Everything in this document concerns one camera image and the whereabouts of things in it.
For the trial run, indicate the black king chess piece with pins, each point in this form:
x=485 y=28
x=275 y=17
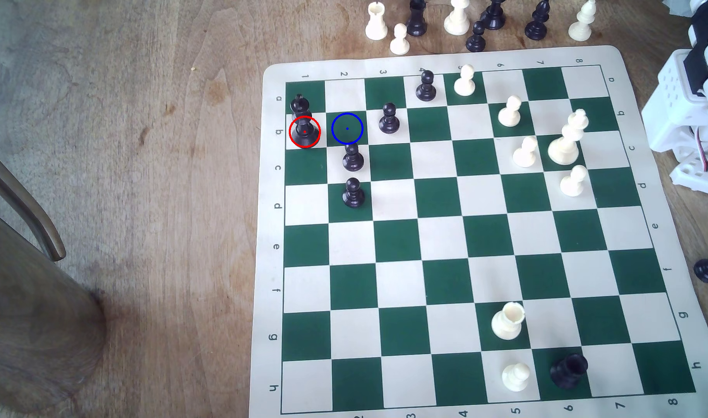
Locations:
x=304 y=132

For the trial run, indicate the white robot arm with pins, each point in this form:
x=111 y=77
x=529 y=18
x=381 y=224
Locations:
x=676 y=98

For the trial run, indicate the green and white chess mat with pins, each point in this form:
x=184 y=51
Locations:
x=446 y=244

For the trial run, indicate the white pawn chess piece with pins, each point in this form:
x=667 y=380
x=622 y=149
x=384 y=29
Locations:
x=515 y=377
x=465 y=84
x=509 y=114
x=573 y=183
x=525 y=155
x=399 y=42

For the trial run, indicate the white rook chess piece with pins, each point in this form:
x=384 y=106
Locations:
x=507 y=323
x=376 y=23

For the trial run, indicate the tall black chess piece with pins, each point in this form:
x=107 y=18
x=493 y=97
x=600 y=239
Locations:
x=494 y=16
x=416 y=20

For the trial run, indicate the tall white chess piece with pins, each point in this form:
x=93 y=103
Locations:
x=457 y=20

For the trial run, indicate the black bishop chess piece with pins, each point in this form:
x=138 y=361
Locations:
x=537 y=24

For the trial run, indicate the black rook chess piece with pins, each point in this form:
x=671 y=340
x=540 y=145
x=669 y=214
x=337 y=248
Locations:
x=568 y=371

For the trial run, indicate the white bishop chess piece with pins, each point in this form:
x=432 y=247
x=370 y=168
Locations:
x=581 y=26

